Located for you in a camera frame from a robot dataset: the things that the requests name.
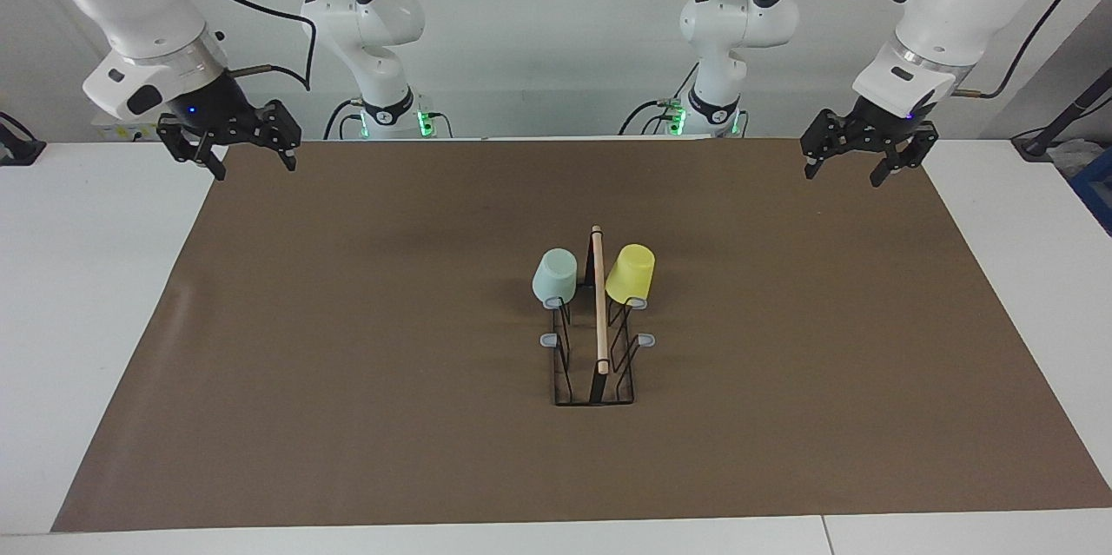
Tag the black table clamp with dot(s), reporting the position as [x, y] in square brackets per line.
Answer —
[17, 151]

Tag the green plastic cup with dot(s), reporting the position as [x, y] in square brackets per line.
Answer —
[554, 277]

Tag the blue box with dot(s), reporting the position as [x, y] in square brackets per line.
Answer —
[1096, 190]

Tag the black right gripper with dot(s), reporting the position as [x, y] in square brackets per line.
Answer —
[208, 108]

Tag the yellow plastic cup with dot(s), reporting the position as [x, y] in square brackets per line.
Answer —
[630, 275]

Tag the brown table mat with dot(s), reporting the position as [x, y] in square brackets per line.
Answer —
[434, 451]

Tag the white power strip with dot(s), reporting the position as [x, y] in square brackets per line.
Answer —
[113, 129]

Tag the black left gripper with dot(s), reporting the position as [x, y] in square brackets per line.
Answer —
[882, 128]

